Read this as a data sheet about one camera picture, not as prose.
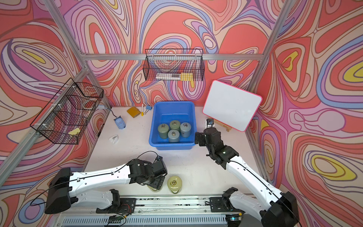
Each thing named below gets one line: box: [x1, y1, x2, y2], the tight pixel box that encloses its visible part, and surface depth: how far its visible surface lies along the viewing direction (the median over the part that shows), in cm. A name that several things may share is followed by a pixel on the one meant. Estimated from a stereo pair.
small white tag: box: [109, 134, 119, 144], surface depth 101 cm
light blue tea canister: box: [180, 122, 192, 138], surface depth 98 cm
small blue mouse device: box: [113, 115, 127, 130], surface depth 103 cm
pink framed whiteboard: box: [202, 79, 263, 132], surface depth 95 cm
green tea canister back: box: [169, 120, 181, 132], surface depth 99 cm
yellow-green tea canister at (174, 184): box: [167, 175, 183, 194], surface depth 75 cm
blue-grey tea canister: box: [167, 129, 181, 143], surface depth 94 cm
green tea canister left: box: [157, 123, 170, 140], surface depth 98 cm
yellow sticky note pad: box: [126, 106, 141, 118], surface depth 118 cm
